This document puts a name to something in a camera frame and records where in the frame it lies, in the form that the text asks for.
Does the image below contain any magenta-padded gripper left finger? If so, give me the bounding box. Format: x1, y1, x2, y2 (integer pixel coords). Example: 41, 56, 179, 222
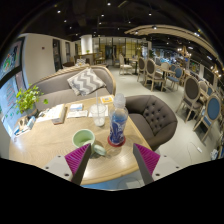
42, 143, 92, 186

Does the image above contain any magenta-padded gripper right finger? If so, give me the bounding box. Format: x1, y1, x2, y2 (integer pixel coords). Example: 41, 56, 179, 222
132, 143, 183, 186

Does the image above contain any clear blue-labelled water bottle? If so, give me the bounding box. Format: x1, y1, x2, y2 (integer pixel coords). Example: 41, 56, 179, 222
108, 92, 129, 147

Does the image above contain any pale green mug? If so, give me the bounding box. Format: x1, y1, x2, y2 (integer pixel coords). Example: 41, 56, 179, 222
71, 128, 108, 157

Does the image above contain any dark grey tufted armchair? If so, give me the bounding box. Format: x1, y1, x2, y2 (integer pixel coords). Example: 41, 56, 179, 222
124, 94, 179, 152

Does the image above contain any clear plastic cup with straw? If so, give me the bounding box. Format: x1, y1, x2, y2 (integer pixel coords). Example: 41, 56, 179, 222
89, 91, 108, 128

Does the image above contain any thick white book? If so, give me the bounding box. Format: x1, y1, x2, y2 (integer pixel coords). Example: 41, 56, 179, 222
49, 103, 67, 125

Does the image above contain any small blue white packet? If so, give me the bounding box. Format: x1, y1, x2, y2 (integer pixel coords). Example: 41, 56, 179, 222
69, 103, 84, 112

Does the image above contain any small blue tissue box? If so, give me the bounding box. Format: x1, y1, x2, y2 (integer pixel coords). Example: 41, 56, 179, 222
25, 115, 36, 130

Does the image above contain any small yellow card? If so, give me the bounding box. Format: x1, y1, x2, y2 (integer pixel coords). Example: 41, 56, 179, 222
99, 95, 115, 105

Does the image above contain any grey wood-trimmed sofa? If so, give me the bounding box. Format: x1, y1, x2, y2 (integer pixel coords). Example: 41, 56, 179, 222
31, 64, 118, 113

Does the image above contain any grey white chevron cushion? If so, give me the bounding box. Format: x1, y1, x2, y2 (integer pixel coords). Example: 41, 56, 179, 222
66, 67, 107, 97

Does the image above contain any green potted plant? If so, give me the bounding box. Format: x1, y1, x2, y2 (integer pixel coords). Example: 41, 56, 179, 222
14, 84, 49, 118

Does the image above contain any group of dining chairs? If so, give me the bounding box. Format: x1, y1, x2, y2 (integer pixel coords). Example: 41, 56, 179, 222
118, 53, 224, 141

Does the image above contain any white round pillar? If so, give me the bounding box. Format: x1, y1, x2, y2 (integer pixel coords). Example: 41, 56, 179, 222
80, 34, 94, 54

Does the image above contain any group of ceiling spotlights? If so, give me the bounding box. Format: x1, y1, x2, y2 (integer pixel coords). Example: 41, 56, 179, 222
54, 1, 201, 36

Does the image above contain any black-framed illustrated wall panel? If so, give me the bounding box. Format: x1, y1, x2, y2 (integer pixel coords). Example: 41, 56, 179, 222
0, 39, 26, 138

